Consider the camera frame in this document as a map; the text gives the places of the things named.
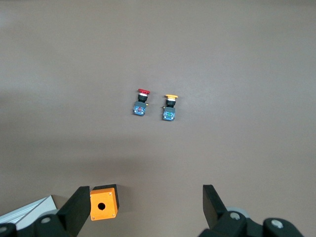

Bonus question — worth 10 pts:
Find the orange button box with hole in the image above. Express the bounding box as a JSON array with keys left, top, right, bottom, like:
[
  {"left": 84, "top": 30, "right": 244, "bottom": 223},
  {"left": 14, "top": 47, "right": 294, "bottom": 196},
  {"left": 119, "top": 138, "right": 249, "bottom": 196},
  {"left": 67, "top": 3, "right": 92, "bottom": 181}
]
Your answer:
[{"left": 89, "top": 184, "right": 121, "bottom": 222}]

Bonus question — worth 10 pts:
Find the red mushroom push button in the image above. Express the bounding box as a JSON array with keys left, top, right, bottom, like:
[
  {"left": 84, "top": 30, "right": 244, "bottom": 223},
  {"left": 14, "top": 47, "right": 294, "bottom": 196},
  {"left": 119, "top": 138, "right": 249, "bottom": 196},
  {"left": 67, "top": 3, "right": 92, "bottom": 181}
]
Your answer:
[{"left": 133, "top": 88, "right": 151, "bottom": 117}]

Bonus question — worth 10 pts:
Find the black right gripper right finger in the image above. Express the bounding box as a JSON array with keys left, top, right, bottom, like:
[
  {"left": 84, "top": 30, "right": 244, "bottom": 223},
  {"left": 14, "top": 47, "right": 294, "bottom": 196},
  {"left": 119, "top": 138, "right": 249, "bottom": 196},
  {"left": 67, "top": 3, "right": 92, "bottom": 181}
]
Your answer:
[{"left": 198, "top": 184, "right": 316, "bottom": 237}]

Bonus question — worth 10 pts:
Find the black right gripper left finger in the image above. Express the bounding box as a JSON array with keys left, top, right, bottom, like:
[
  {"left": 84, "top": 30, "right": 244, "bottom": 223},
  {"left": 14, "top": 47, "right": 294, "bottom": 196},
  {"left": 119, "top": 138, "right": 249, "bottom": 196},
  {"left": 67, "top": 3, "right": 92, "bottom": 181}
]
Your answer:
[{"left": 0, "top": 186, "right": 91, "bottom": 237}]

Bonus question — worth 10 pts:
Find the yellow mushroom push button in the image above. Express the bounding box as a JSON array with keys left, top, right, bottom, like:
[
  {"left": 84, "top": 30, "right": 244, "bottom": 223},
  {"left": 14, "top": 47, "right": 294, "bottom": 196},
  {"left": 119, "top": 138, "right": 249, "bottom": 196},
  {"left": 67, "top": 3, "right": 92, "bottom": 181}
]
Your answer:
[{"left": 161, "top": 93, "right": 179, "bottom": 122}]

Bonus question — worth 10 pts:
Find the white drawer cabinet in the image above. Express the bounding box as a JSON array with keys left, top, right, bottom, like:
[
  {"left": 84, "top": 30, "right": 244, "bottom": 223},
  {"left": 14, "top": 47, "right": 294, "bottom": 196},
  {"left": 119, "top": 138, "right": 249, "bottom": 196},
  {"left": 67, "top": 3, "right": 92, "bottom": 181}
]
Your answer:
[{"left": 0, "top": 195, "right": 60, "bottom": 231}]

